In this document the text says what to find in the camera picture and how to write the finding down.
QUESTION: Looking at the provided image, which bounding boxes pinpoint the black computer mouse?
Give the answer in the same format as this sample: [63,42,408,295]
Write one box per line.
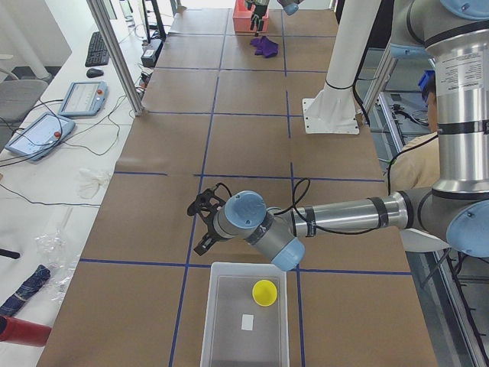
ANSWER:
[86,67,104,79]

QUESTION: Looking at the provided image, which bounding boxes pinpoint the near teach pendant tablet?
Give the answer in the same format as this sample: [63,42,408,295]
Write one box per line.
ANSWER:
[5,112,76,161]

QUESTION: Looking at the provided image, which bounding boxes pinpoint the blue storage bin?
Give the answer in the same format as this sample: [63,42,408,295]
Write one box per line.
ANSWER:
[418,70,436,106]

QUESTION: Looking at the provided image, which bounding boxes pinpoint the translucent plastic box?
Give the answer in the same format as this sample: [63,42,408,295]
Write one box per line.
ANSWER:
[200,262,290,366]

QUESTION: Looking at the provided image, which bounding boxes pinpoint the yellow plastic cup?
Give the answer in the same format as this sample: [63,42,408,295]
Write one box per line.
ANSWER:
[252,279,278,307]

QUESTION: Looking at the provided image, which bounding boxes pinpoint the far teach pendant tablet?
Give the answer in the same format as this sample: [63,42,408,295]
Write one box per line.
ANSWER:
[58,81,108,118]

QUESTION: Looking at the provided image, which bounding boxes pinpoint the folded dark blue umbrella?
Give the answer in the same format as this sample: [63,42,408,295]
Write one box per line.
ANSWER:
[1,265,50,317]

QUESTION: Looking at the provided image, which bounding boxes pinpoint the white label in box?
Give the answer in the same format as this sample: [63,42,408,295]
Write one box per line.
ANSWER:
[241,313,254,331]

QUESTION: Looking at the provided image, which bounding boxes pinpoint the purple cloth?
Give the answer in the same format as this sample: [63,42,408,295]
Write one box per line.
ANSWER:
[250,36,278,58]

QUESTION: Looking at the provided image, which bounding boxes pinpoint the aluminium frame post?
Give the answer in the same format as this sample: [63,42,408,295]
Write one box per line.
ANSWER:
[86,0,144,116]

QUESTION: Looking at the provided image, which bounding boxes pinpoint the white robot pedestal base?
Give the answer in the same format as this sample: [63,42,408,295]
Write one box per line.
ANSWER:
[303,0,381,135]

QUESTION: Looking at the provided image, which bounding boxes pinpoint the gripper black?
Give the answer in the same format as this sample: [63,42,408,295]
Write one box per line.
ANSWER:
[244,0,270,37]
[193,208,222,255]

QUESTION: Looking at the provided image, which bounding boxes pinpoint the pink plastic bin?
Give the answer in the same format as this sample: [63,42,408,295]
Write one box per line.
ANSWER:
[232,0,269,33]

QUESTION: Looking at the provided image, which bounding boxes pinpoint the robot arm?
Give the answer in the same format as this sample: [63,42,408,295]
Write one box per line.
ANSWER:
[187,1,488,271]
[244,0,301,36]

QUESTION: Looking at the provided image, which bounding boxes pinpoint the black keyboard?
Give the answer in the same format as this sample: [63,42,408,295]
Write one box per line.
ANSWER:
[85,31,109,67]

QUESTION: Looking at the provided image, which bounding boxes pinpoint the grey office chair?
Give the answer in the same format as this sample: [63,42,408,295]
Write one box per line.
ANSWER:
[1,69,48,124]

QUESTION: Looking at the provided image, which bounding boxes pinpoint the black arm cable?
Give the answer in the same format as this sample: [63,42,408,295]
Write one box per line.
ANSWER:
[267,132,440,235]

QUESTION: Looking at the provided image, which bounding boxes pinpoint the crumpled clear plastic wrap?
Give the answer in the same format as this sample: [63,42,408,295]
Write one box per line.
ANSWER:
[35,206,79,304]

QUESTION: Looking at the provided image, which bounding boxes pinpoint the black power adapter box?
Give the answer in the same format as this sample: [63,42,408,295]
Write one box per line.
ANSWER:
[141,39,164,68]

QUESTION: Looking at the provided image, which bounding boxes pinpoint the red cylinder bottle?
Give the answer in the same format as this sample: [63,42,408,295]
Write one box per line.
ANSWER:
[1,315,52,347]

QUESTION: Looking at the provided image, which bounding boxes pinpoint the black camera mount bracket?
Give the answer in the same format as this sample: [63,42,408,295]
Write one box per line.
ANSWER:
[186,182,232,219]

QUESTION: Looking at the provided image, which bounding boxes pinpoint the teach pendant tablet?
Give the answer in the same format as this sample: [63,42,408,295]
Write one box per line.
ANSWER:
[5,112,76,161]
[58,81,108,118]

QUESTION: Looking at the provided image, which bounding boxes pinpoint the white crumpled gloves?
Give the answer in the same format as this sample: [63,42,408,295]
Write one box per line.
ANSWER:
[77,168,112,199]

